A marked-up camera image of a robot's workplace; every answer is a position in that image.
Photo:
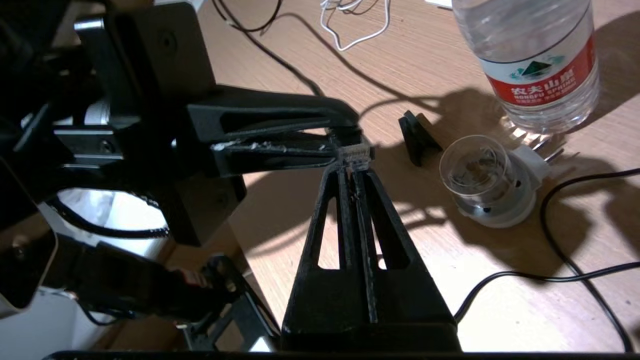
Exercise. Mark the small black plastic clip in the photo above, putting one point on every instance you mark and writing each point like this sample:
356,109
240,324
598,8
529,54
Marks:
415,137

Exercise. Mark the red-capped water bottle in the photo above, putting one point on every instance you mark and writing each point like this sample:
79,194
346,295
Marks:
525,50

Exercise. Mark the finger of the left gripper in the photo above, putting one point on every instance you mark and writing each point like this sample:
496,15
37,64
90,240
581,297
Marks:
275,157
280,102

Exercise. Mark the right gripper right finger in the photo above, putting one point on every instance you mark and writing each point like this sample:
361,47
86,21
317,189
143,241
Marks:
410,310

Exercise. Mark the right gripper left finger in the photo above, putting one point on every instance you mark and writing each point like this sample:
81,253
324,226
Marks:
330,300

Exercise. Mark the small round white device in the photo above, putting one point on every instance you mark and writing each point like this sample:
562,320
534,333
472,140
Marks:
492,200

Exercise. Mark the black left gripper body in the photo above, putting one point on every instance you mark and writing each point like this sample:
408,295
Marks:
150,60

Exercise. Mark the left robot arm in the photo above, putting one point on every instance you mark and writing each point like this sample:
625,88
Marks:
30,60

